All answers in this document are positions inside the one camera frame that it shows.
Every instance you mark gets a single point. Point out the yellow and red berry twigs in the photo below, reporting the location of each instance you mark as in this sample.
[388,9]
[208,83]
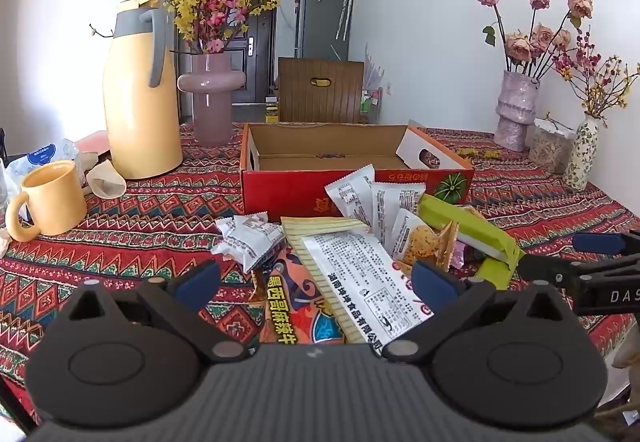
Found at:
[602,95]

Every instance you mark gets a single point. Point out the dried pink rose bouquet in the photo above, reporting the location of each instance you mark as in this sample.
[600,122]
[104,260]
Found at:
[520,45]

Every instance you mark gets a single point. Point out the plastic bottle blue label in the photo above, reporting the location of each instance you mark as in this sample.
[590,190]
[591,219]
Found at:
[42,157]

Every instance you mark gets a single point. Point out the red patterned tablecloth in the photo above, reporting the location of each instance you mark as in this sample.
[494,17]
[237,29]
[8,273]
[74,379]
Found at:
[150,232]

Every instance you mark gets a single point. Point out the orange-edged cracker packet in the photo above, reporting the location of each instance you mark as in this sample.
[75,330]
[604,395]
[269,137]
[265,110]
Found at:
[447,242]

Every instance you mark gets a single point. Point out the floral patterned vase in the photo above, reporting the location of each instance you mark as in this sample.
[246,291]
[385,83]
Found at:
[582,157]

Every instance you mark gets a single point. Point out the orange printed snack packet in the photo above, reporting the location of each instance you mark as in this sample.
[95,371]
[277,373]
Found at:
[295,307]

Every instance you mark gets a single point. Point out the yellow thermos jug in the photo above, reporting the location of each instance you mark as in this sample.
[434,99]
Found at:
[140,122]

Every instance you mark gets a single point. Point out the red cardboard box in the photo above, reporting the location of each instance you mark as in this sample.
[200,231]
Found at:
[290,194]

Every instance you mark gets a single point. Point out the dark brown door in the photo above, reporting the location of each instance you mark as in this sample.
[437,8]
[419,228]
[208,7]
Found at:
[260,67]

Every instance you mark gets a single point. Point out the purple textured vase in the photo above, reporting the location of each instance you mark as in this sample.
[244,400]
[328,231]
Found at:
[515,112]

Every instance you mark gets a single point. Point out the glass jar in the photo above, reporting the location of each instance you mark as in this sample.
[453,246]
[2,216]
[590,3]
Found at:
[550,150]

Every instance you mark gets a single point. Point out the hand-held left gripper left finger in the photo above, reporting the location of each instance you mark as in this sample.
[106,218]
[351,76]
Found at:
[197,282]

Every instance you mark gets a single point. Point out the long white snack packet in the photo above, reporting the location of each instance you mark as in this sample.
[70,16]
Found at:
[360,282]

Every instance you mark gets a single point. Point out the grey refrigerator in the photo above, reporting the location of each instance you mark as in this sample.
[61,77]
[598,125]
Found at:
[320,27]

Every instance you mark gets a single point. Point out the kraft paper cup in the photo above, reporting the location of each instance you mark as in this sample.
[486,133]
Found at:
[87,161]
[105,177]

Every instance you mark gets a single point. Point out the green snack packet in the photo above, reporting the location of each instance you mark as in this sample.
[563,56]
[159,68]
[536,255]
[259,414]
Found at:
[465,232]

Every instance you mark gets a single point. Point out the beige striped snack packet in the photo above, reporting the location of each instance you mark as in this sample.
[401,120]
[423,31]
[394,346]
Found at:
[320,226]

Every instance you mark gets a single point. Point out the white wall socket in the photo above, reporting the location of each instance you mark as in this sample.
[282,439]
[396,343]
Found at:
[387,90]

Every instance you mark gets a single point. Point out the white cracker packet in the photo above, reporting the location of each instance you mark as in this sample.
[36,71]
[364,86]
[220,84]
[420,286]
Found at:
[417,239]

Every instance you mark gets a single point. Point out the yellow mug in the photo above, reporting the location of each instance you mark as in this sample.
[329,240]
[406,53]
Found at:
[55,197]

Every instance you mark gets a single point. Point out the clear plastic bag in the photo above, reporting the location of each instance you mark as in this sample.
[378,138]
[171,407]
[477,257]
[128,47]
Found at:
[372,82]

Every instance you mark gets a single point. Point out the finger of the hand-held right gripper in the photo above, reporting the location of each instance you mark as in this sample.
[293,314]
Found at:
[545,269]
[597,243]

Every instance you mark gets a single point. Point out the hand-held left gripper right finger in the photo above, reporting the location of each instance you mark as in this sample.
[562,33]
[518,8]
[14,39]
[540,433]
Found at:
[435,283]

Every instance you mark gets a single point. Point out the fallen yellow flowers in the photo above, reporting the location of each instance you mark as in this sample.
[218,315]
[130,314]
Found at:
[480,153]

